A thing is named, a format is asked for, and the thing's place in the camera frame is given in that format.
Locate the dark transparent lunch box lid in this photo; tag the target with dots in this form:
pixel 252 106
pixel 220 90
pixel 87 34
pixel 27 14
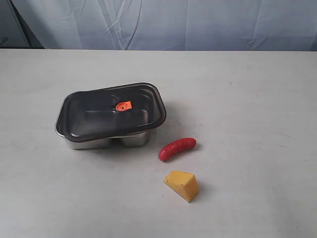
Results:
pixel 87 117

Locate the red toy sausage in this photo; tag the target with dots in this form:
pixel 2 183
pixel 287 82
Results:
pixel 176 147

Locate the steel two-compartment lunch box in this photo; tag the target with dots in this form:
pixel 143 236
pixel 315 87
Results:
pixel 129 141

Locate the grey backdrop curtain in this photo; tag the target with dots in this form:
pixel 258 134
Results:
pixel 164 25

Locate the yellow toy cheese wedge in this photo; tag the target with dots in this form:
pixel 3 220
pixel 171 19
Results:
pixel 183 183

